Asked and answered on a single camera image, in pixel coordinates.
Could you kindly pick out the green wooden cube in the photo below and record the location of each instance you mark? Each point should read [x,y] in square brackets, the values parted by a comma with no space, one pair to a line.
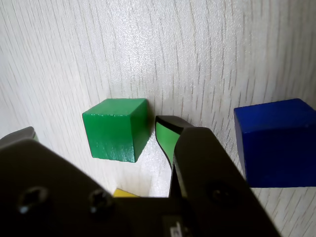
[113,133]

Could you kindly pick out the yellow wooden cube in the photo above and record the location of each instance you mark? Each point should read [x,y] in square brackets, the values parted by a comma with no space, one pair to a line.
[124,193]

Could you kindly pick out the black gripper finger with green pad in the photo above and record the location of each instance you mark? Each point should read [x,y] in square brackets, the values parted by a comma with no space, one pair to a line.
[44,187]
[209,172]

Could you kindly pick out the blue wooden cube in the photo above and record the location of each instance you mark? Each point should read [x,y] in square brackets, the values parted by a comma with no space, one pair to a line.
[279,148]

